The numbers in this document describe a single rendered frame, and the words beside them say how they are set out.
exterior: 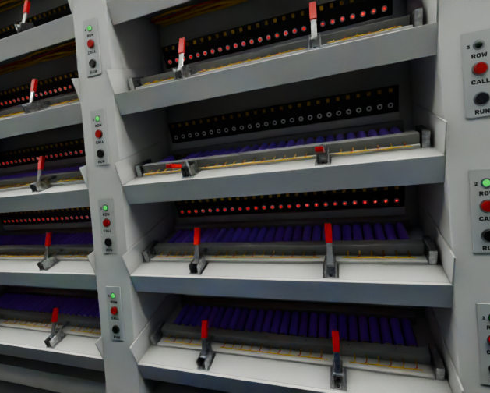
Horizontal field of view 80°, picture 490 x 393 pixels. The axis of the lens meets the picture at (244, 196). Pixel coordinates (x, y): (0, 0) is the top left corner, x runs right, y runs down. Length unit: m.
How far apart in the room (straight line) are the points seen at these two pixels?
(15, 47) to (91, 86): 0.28
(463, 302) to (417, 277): 0.07
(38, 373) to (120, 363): 0.34
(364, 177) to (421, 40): 0.22
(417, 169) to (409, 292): 0.20
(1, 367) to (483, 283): 1.21
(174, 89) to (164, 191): 0.21
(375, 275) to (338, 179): 0.17
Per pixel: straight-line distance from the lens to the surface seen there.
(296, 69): 0.57
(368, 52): 0.57
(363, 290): 0.55
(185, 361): 0.73
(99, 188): 0.74
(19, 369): 1.16
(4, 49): 1.04
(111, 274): 0.75
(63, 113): 0.83
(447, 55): 0.57
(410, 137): 0.58
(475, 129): 0.55
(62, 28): 0.89
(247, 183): 0.55
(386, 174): 0.53
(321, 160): 0.55
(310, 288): 0.56
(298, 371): 0.66
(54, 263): 0.92
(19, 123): 0.95
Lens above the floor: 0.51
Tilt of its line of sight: 1 degrees down
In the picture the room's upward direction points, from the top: 4 degrees counter-clockwise
